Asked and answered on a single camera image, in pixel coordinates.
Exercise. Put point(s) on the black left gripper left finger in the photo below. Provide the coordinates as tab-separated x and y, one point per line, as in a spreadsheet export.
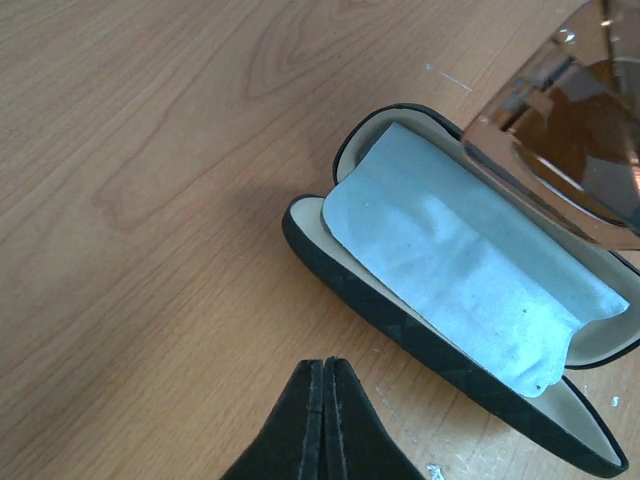
288	446

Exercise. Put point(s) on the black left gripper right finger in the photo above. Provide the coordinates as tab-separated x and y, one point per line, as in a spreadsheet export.
355	443

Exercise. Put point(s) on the black checkered glasses case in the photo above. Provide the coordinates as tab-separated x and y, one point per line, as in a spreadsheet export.
561	420

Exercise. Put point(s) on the light blue cleaning cloth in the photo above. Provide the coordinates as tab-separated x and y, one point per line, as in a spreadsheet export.
456	252

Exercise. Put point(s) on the brown translucent sunglasses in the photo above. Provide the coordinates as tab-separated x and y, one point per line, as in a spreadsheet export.
562	134

